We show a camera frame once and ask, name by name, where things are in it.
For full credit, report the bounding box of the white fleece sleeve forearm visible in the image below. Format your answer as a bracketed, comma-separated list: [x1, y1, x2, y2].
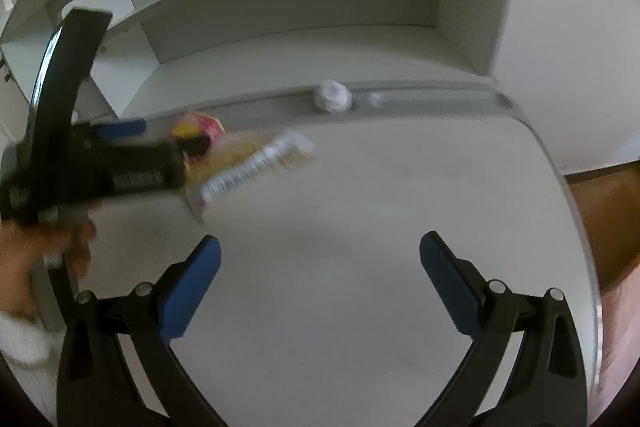
[0, 312, 54, 367]

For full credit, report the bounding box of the red yellow small box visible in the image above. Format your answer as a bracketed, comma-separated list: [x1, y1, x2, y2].
[169, 112, 226, 165]

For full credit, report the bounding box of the white grey desk hutch shelf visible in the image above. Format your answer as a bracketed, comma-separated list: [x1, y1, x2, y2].
[0, 0, 516, 118]

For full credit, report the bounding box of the person's left hand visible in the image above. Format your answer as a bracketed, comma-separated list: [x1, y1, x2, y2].
[0, 220, 96, 319]

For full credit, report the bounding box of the yellow snack bag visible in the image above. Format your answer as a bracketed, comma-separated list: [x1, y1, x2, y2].
[184, 130, 316, 221]

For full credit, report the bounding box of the pink bed sheet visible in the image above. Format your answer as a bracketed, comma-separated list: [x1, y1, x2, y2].
[597, 263, 639, 413]

